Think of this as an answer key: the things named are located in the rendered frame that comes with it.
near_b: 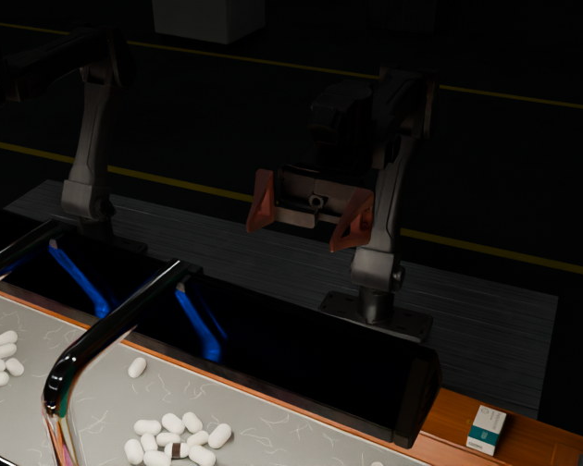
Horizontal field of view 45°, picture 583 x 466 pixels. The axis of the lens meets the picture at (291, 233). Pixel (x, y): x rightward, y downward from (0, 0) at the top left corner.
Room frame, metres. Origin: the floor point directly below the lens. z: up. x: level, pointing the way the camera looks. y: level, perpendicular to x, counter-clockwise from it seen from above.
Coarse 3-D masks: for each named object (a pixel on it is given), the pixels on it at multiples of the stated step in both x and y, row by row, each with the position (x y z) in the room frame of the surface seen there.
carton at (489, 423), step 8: (480, 408) 0.67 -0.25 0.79; (488, 408) 0.67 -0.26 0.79; (480, 416) 0.65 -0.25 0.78; (488, 416) 0.65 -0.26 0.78; (496, 416) 0.65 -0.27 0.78; (504, 416) 0.65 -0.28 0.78; (472, 424) 0.64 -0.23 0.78; (480, 424) 0.64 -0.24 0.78; (488, 424) 0.64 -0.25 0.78; (496, 424) 0.64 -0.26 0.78; (472, 432) 0.62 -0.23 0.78; (480, 432) 0.62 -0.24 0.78; (488, 432) 0.62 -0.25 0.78; (496, 432) 0.62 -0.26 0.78; (472, 440) 0.62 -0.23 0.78; (480, 440) 0.61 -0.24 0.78; (488, 440) 0.61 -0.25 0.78; (496, 440) 0.61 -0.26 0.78; (480, 448) 0.61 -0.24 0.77; (488, 448) 0.61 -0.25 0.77
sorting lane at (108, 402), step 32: (0, 320) 0.90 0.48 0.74; (32, 320) 0.90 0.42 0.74; (32, 352) 0.83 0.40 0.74; (128, 352) 0.83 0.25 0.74; (32, 384) 0.76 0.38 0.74; (96, 384) 0.76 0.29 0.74; (128, 384) 0.76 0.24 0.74; (160, 384) 0.76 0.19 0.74; (192, 384) 0.76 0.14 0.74; (224, 384) 0.76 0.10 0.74; (0, 416) 0.69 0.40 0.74; (32, 416) 0.69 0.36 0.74; (96, 416) 0.69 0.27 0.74; (128, 416) 0.69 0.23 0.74; (160, 416) 0.69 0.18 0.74; (224, 416) 0.69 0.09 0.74; (256, 416) 0.69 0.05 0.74; (288, 416) 0.69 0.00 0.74; (0, 448) 0.64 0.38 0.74; (32, 448) 0.64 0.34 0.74; (96, 448) 0.64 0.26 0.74; (160, 448) 0.64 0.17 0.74; (224, 448) 0.64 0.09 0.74; (256, 448) 0.64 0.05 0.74; (288, 448) 0.64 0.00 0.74; (320, 448) 0.64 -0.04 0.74; (352, 448) 0.64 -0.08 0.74; (384, 448) 0.64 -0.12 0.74
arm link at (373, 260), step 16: (416, 112) 1.07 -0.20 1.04; (400, 128) 1.07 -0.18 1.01; (416, 128) 1.05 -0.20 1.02; (416, 144) 1.05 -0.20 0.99; (400, 160) 1.04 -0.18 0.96; (384, 176) 1.03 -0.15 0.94; (400, 176) 1.03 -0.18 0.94; (384, 192) 1.02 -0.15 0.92; (400, 192) 1.01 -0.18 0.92; (384, 208) 1.01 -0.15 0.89; (400, 208) 1.01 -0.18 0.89; (384, 224) 0.99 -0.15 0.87; (400, 224) 1.02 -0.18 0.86; (384, 240) 0.98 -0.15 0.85; (400, 240) 1.01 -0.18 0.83; (368, 256) 0.97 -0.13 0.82; (384, 256) 0.96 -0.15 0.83; (400, 256) 0.99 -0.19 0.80; (352, 272) 0.96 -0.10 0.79; (368, 272) 0.95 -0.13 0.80; (384, 272) 0.95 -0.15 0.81; (384, 288) 0.94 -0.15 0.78
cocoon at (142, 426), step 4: (140, 420) 0.67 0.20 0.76; (144, 420) 0.67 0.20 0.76; (136, 424) 0.66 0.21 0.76; (140, 424) 0.66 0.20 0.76; (144, 424) 0.66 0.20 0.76; (148, 424) 0.66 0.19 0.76; (152, 424) 0.66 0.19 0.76; (156, 424) 0.66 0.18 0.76; (136, 428) 0.66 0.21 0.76; (140, 428) 0.66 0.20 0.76; (144, 428) 0.66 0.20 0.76; (148, 428) 0.66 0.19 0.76; (152, 428) 0.66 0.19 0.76; (156, 428) 0.66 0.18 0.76; (160, 428) 0.66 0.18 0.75; (136, 432) 0.66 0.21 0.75; (140, 432) 0.65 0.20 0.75; (144, 432) 0.65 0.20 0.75; (148, 432) 0.65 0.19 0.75; (152, 432) 0.65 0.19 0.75; (156, 432) 0.66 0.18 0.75
